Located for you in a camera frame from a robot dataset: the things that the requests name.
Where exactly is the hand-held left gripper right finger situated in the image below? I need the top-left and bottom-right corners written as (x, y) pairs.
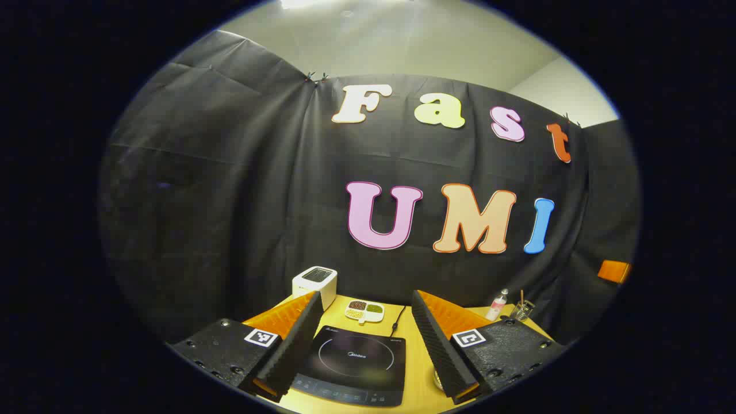
top-left (411, 289), bottom-right (567, 405)

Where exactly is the white toaster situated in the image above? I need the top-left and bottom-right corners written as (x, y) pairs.
top-left (292, 266), bottom-right (338, 311)

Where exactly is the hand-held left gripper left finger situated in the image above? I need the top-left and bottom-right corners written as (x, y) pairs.
top-left (167, 290), bottom-right (324, 403)

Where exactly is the white divided bean dish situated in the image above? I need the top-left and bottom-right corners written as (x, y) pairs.
top-left (344, 300), bottom-right (385, 324)

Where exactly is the pink label bottle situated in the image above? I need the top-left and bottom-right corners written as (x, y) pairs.
top-left (486, 289), bottom-right (509, 321)

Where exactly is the black backdrop cloth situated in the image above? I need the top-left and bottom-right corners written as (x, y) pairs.
top-left (98, 29), bottom-right (642, 346)

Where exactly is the black induction cooktop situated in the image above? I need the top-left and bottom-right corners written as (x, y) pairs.
top-left (289, 325), bottom-right (407, 408)

